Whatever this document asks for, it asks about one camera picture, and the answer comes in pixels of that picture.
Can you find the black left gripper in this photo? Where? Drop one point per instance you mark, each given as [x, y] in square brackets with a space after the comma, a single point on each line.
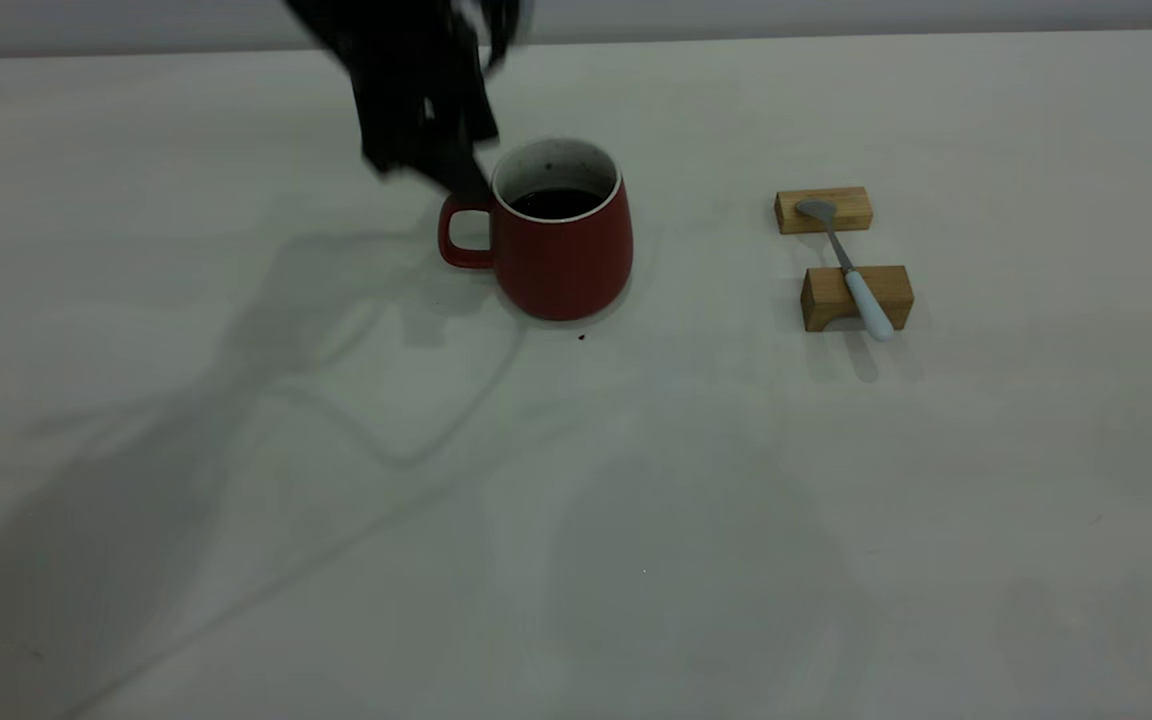
[406, 70]

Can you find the red ceramic cup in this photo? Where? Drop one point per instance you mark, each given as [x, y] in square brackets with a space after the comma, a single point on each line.
[566, 265]

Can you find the flat rectangular wooden block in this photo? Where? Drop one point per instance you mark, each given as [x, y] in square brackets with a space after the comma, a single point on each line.
[851, 212]

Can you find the arched wooden block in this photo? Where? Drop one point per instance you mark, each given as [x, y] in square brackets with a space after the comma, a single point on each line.
[891, 292]

